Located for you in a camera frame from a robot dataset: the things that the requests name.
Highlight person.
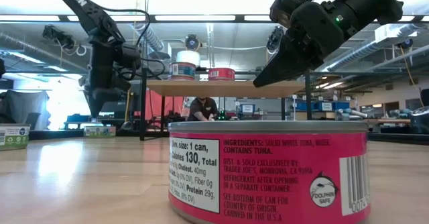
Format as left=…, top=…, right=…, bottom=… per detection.
left=186, top=97, right=219, bottom=122

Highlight black overhead frame beam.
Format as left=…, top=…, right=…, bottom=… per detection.
left=0, top=14, right=429, bottom=24

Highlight red partition panel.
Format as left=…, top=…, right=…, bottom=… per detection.
left=144, top=89, right=184, bottom=121

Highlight red label tuna can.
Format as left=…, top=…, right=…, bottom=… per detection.
left=167, top=120, right=372, bottom=224
left=208, top=67, right=236, bottom=82

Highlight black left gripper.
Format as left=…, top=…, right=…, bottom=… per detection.
left=78, top=39, right=141, bottom=119

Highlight blue storage bins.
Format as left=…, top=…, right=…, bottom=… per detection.
left=294, top=100, right=351, bottom=113

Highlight dark computer monitor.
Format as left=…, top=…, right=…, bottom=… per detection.
left=100, top=85, right=141, bottom=114

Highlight black ceiling-mounted device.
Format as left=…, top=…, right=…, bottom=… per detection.
left=42, top=25, right=75, bottom=50

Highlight long silver ventilation duct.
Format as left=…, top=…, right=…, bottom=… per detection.
left=330, top=22, right=429, bottom=72

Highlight round black lens device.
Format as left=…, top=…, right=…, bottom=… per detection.
left=184, top=34, right=202, bottom=52

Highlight yellow hanging cable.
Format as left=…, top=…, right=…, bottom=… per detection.
left=124, top=0, right=140, bottom=123

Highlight wooden shelf black metal frame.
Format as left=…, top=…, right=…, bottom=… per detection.
left=139, top=67, right=311, bottom=141

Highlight grey cloth cover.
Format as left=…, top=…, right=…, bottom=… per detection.
left=1, top=89, right=51, bottom=131

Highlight green label seafood can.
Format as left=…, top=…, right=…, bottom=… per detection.
left=0, top=123, right=32, bottom=152
left=83, top=125, right=117, bottom=139

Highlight dark rounded object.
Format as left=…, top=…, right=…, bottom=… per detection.
left=410, top=106, right=429, bottom=128

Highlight black ceiling-mounted camera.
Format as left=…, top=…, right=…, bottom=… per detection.
left=266, top=25, right=286, bottom=52

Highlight white cylinder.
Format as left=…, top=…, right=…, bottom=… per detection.
left=176, top=49, right=202, bottom=67

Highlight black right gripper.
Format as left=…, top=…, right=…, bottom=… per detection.
left=253, top=0, right=346, bottom=89

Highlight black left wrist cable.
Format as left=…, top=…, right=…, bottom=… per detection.
left=99, top=7, right=168, bottom=80

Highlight silver flexible duct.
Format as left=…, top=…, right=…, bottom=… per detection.
left=135, top=23, right=165, bottom=52

